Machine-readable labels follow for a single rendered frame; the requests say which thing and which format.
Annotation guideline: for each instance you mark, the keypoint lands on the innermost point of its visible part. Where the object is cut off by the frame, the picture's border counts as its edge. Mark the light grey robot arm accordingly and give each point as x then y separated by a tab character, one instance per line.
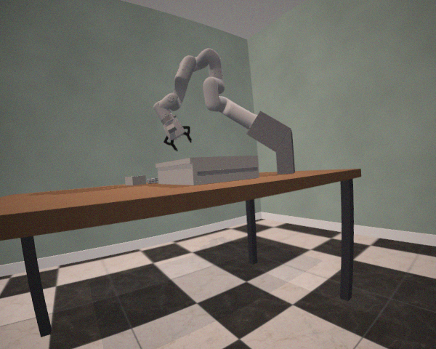
212	87

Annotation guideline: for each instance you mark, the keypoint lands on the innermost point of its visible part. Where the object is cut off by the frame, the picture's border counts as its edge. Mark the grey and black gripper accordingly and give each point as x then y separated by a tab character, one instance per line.
180	131

